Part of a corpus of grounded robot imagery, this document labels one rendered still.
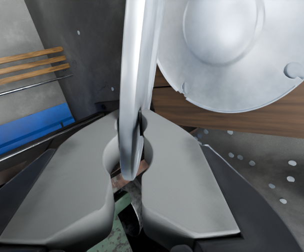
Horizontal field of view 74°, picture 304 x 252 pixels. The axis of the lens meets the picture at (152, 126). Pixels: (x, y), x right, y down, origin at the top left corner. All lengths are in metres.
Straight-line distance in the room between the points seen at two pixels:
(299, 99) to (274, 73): 0.05
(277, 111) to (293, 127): 0.03
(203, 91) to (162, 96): 0.12
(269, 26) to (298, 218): 0.77
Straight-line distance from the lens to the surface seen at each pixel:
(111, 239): 0.65
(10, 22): 2.02
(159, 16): 0.29
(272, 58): 0.34
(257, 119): 0.38
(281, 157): 0.83
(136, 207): 0.78
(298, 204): 0.93
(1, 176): 0.96
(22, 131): 1.87
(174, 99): 0.46
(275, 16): 0.33
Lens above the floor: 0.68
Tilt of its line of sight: 38 degrees down
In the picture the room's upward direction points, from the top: 121 degrees counter-clockwise
